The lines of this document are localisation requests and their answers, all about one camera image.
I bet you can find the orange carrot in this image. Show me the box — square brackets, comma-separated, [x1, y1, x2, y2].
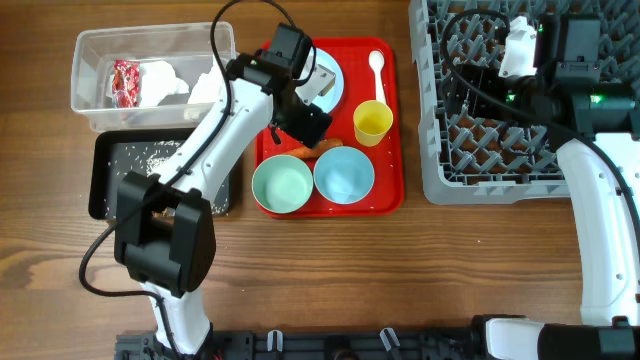
[286, 138, 343, 160]

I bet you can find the green bowl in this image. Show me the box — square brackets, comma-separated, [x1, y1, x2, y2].
[251, 155, 314, 214]

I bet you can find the light blue bowl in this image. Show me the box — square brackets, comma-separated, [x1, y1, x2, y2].
[313, 146, 375, 205]

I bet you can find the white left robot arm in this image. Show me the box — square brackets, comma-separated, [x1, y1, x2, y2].
[114, 50, 344, 359]

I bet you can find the grey dishwasher rack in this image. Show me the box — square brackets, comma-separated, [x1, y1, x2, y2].
[408, 0, 639, 205]

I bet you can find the clear plastic waste bin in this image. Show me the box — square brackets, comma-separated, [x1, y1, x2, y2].
[70, 22, 214, 132]

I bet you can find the black food waste tray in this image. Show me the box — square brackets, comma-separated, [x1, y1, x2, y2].
[88, 126, 232, 221]

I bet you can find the light blue plate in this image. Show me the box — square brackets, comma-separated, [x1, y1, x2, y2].
[257, 44, 346, 124]

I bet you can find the yellow plastic cup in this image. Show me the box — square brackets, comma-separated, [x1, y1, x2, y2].
[353, 100, 394, 147]

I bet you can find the red serving tray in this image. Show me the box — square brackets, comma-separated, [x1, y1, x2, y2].
[281, 37, 404, 219]

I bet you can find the white plastic spoon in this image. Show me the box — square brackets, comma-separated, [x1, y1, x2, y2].
[369, 50, 387, 104]

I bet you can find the crumpled white tissue left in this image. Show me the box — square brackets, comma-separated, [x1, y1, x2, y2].
[139, 61, 190, 107]

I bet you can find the pile of white rice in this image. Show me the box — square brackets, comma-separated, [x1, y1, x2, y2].
[107, 140, 229, 217]

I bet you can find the red snack wrapper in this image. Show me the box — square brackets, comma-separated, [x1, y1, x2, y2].
[112, 60, 141, 108]

